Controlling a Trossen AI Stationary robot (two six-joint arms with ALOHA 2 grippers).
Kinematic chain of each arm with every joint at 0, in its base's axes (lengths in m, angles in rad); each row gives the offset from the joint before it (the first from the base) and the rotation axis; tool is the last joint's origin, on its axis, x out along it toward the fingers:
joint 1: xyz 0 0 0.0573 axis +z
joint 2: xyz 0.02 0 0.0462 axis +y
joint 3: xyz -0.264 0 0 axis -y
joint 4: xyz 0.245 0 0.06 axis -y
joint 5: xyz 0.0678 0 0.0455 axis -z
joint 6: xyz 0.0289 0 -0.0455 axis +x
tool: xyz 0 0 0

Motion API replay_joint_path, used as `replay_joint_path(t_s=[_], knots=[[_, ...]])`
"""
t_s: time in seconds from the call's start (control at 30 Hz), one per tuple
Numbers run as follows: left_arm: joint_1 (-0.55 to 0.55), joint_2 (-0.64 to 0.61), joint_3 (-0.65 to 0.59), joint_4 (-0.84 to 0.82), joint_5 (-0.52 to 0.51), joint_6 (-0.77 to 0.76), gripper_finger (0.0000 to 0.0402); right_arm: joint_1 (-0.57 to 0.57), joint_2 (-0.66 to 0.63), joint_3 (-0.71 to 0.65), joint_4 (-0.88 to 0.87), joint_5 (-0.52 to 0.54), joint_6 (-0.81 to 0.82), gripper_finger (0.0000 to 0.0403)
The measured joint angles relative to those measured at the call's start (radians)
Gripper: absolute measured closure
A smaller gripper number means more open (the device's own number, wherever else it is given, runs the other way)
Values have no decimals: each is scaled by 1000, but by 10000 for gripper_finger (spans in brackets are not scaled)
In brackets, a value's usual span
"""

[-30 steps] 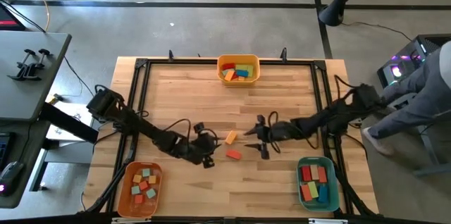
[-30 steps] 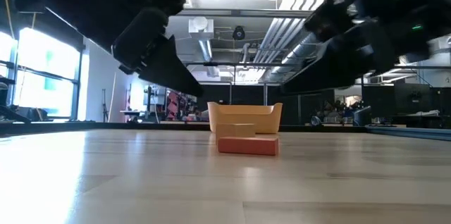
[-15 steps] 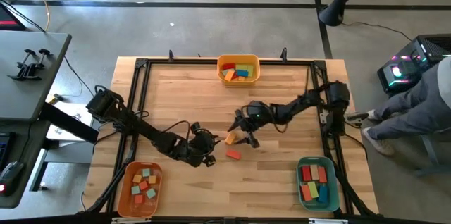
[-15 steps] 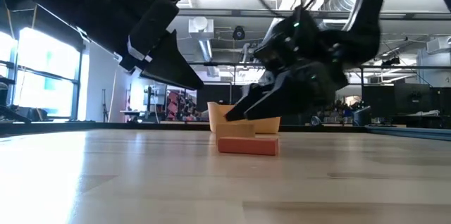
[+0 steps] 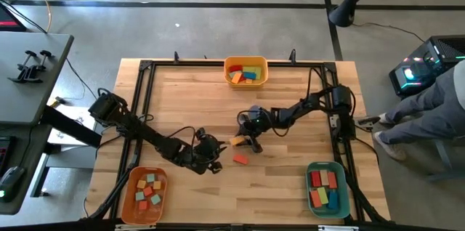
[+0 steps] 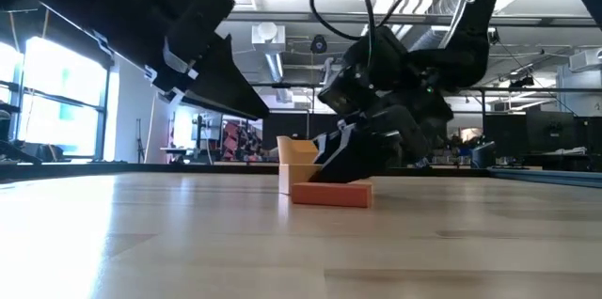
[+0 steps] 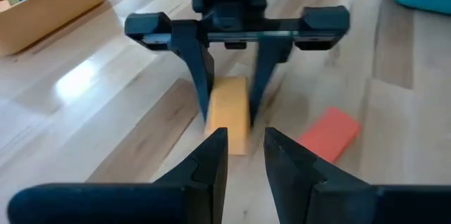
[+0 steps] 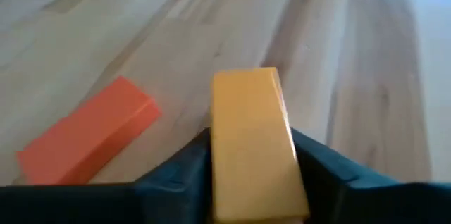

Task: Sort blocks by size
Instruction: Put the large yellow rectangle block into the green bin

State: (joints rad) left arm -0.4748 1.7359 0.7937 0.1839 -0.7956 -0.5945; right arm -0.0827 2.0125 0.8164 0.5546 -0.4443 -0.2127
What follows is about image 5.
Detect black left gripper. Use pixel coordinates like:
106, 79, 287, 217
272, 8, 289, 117
181, 132, 228, 174

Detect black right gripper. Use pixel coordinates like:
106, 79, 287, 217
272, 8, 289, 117
235, 106, 273, 154

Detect yellow rectangular block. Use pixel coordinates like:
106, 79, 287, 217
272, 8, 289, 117
317, 186, 330, 206

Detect yellow plastic bin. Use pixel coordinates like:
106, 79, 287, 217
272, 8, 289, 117
223, 55, 270, 89

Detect orange plastic bin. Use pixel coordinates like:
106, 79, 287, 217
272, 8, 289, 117
120, 166, 169, 226

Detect silver metal plate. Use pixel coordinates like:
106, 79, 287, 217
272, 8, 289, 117
318, 224, 360, 231
115, 223, 157, 231

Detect teal plastic bin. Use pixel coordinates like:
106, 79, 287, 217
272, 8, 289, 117
304, 161, 352, 219

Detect black desk beam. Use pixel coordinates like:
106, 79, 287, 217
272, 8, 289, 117
41, 105, 102, 149

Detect white sheet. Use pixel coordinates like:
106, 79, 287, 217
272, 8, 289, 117
46, 105, 110, 152

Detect yellow power plug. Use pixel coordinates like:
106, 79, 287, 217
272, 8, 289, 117
46, 96, 65, 108

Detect person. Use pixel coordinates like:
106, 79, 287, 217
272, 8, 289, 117
373, 65, 465, 161

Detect black lit computer tower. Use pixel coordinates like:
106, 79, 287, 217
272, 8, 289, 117
388, 34, 465, 97

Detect dark desk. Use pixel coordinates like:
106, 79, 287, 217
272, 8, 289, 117
0, 123, 54, 216

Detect grey side table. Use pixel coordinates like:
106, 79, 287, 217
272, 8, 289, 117
0, 31, 75, 126

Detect black computer mouse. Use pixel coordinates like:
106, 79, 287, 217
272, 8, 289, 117
0, 166, 25, 203

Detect black keyboard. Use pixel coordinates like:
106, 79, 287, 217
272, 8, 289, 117
0, 135, 17, 177

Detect black monitor red screen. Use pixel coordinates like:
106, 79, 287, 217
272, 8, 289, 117
0, 1, 28, 33

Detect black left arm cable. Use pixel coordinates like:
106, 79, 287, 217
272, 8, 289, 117
165, 125, 204, 154

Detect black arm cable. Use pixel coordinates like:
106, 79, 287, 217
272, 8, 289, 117
165, 125, 204, 154
306, 66, 335, 101

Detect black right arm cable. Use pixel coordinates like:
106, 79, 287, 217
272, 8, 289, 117
306, 66, 335, 101

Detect black floor cable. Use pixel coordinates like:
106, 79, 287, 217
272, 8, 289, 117
352, 22, 426, 43
0, 0, 49, 35
65, 58, 102, 108

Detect grey metal desk frame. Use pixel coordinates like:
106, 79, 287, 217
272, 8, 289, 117
424, 136, 465, 184

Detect yellow hanging cable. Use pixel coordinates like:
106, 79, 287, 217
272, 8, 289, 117
23, 0, 53, 34

